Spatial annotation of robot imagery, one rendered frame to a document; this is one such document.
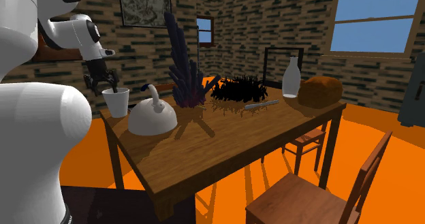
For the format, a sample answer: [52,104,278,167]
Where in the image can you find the white kettle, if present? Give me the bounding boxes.
[127,83,178,137]

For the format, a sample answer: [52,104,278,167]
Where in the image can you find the white pen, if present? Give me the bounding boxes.
[244,99,281,110]

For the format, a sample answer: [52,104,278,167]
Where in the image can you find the framed wall picture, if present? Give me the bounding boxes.
[117,0,173,29]

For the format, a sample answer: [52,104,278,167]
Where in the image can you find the white cup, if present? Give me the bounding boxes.
[101,87,131,119]

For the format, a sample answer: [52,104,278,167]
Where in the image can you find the brown bread loaf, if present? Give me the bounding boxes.
[297,75,345,110]

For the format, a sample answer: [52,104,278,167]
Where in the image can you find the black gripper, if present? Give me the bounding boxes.
[83,58,120,97]

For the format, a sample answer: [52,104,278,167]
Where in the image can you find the black frame chair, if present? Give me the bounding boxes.
[262,46,305,90]

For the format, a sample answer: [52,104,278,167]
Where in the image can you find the wooden table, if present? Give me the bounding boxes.
[99,76,347,223]

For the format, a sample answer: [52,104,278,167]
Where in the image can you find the white bottle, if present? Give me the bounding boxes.
[281,56,302,99]

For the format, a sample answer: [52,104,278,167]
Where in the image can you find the dark grey appliance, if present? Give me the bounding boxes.
[397,52,425,128]

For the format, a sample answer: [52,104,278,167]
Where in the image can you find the wooden chair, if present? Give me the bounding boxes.
[245,129,394,224]
[259,122,328,176]

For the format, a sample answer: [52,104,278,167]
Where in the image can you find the black spiky plant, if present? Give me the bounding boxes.
[210,74,270,104]

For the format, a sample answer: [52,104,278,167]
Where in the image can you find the dark purple spiky plant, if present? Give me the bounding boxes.
[163,11,222,110]

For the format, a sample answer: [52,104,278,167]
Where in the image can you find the large window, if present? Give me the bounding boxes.
[323,0,425,60]

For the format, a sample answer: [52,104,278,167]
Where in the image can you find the small window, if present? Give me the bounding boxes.
[195,14,215,48]

